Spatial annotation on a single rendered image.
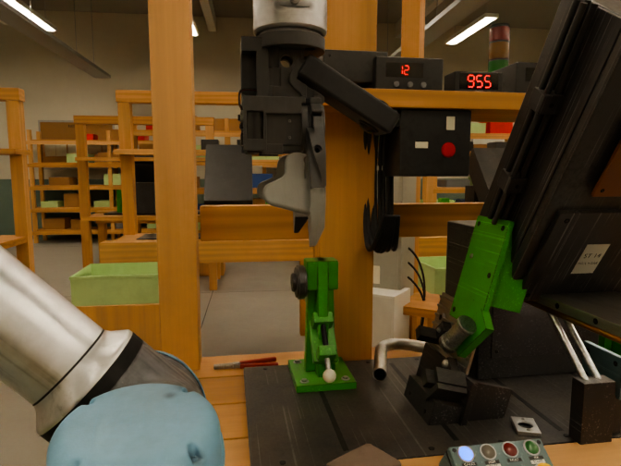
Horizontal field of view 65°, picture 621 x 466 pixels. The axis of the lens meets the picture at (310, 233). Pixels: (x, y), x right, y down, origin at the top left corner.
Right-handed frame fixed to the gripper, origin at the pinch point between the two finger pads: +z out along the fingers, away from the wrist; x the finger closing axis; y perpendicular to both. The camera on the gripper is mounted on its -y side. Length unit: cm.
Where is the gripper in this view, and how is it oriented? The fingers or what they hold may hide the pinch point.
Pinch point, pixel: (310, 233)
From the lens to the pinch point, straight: 53.0
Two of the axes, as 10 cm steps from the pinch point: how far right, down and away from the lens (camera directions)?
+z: 0.0, 9.9, 1.2
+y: -9.9, 0.2, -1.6
